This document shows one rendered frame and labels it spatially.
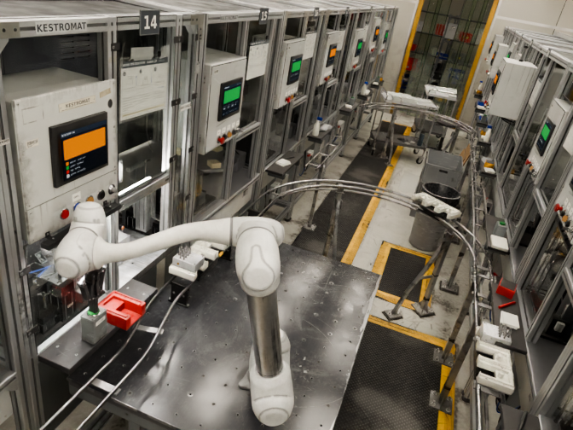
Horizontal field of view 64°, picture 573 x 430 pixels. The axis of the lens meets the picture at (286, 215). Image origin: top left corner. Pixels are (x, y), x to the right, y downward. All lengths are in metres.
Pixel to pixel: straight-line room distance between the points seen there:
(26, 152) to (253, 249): 0.71
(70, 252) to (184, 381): 0.86
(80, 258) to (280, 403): 0.85
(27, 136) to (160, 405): 1.12
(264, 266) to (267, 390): 0.55
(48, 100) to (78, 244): 0.43
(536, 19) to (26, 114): 9.15
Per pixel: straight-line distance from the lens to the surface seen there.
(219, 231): 1.57
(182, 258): 2.35
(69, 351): 1.93
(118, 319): 1.97
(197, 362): 2.17
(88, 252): 1.50
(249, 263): 1.38
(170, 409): 2.01
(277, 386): 1.76
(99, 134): 1.71
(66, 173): 1.64
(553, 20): 9.93
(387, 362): 3.40
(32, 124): 1.53
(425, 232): 4.78
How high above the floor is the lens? 2.25
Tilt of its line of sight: 27 degrees down
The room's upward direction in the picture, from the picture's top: 10 degrees clockwise
